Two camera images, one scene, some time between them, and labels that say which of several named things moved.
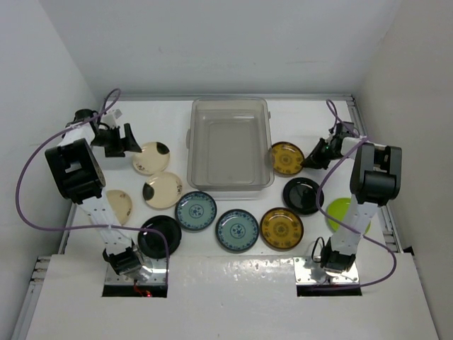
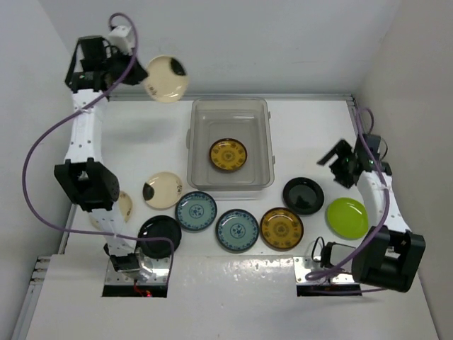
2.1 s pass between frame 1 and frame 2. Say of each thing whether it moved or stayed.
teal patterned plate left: stayed
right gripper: moved
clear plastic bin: stayed
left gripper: moved
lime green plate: stayed
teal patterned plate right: stayed
